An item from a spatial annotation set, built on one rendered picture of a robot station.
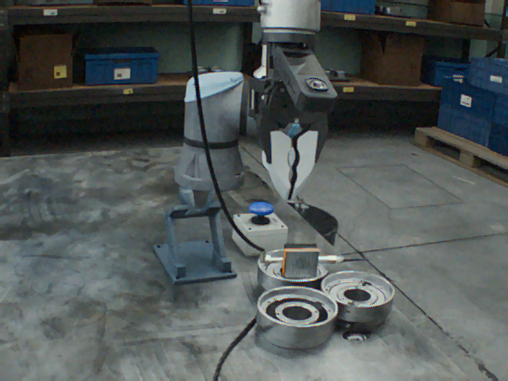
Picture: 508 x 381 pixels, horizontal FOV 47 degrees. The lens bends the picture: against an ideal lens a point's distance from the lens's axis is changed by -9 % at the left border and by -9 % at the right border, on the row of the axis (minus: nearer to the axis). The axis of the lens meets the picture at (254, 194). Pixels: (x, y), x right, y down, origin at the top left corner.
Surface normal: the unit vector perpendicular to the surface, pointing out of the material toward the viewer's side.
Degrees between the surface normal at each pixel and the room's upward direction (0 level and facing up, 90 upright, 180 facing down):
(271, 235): 90
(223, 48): 90
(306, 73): 23
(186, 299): 0
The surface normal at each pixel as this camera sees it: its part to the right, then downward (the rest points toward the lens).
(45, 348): 0.07, -0.94
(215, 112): -0.04, 0.34
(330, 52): 0.33, 0.35
